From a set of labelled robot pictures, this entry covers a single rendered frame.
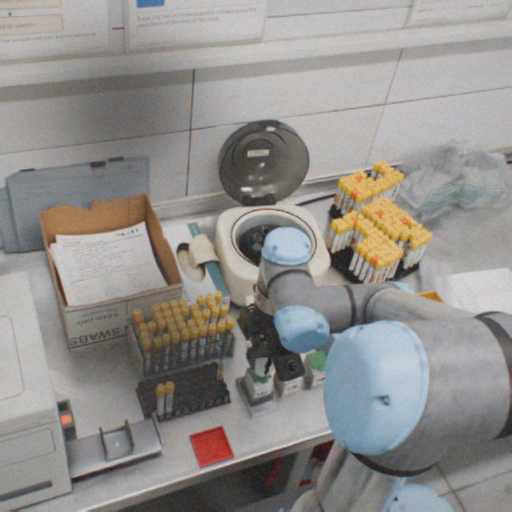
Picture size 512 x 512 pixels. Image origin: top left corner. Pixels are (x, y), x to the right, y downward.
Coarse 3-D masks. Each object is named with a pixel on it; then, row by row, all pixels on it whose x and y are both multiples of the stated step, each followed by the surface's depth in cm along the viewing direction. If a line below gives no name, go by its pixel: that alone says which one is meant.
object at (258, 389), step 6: (246, 372) 129; (246, 378) 130; (270, 378) 128; (246, 384) 131; (252, 384) 128; (258, 384) 128; (264, 384) 128; (270, 384) 128; (252, 390) 129; (258, 390) 128; (264, 390) 129; (270, 390) 130; (252, 396) 129; (258, 396) 130
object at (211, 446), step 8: (200, 432) 126; (208, 432) 127; (216, 432) 127; (224, 432) 127; (192, 440) 125; (200, 440) 126; (208, 440) 126; (216, 440) 126; (224, 440) 126; (200, 448) 125; (208, 448) 125; (216, 448) 125; (224, 448) 125; (200, 456) 124; (208, 456) 124; (216, 456) 124; (224, 456) 124; (232, 456) 124; (200, 464) 122; (208, 464) 122
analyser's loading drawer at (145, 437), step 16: (112, 432) 120; (128, 432) 118; (144, 432) 121; (160, 432) 120; (80, 448) 118; (96, 448) 118; (112, 448) 118; (128, 448) 119; (144, 448) 119; (160, 448) 120; (80, 464) 116; (96, 464) 116; (112, 464) 117
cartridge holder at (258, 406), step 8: (240, 384) 133; (240, 392) 134; (248, 392) 130; (272, 392) 131; (248, 400) 131; (256, 400) 130; (264, 400) 131; (272, 400) 132; (248, 408) 131; (256, 408) 131; (264, 408) 131; (272, 408) 131; (256, 416) 131
